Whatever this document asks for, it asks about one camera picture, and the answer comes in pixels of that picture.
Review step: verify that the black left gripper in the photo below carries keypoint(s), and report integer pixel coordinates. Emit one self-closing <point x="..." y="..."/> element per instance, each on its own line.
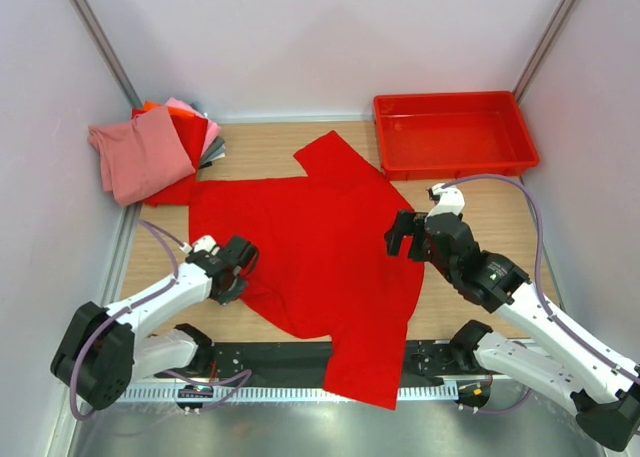
<point x="224" y="298"/>

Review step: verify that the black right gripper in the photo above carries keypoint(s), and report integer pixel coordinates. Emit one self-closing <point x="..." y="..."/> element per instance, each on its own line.
<point x="406" y="224"/>

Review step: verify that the red t shirt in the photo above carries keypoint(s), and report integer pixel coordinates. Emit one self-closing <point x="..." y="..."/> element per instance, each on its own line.
<point x="192" y="132"/>
<point x="323" y="268"/>

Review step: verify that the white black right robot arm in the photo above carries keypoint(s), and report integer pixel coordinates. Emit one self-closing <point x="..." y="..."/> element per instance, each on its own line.
<point x="595" y="384"/>

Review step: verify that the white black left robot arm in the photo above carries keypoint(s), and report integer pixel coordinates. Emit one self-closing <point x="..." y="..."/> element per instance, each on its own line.
<point x="105" y="349"/>

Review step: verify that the red plastic tray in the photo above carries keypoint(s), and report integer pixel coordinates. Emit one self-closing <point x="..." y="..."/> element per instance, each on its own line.
<point x="452" y="135"/>

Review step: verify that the grey folded t shirt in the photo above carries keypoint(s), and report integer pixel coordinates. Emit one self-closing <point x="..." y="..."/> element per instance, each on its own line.
<point x="214" y="151"/>

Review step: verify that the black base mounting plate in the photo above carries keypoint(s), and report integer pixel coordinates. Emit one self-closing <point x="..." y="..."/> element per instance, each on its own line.
<point x="303" y="364"/>

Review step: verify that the light pink folded t shirt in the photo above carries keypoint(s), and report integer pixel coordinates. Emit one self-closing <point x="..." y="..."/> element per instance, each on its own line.
<point x="213" y="129"/>

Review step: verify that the red folded t shirt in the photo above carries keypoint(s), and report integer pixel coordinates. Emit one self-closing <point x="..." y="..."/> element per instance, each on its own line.
<point x="192" y="132"/>

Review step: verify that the dusty pink folded t shirt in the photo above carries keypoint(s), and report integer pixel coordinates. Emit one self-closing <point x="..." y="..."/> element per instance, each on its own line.
<point x="113" y="142"/>

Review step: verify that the orange folded t shirt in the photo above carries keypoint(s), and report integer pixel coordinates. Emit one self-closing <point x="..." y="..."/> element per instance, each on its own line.
<point x="149" y="105"/>

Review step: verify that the white slotted cable duct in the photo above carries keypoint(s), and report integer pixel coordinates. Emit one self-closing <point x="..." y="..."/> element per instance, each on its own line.
<point x="180" y="392"/>

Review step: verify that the right aluminium frame post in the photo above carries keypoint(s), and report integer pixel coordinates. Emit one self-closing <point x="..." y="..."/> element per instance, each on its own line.
<point x="549" y="36"/>

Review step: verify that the aluminium frame post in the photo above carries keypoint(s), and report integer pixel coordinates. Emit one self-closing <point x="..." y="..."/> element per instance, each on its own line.
<point x="549" y="36"/>
<point x="100" y="39"/>

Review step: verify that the left aluminium frame post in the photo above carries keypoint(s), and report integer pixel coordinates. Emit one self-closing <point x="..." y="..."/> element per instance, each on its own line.
<point x="100" y="39"/>

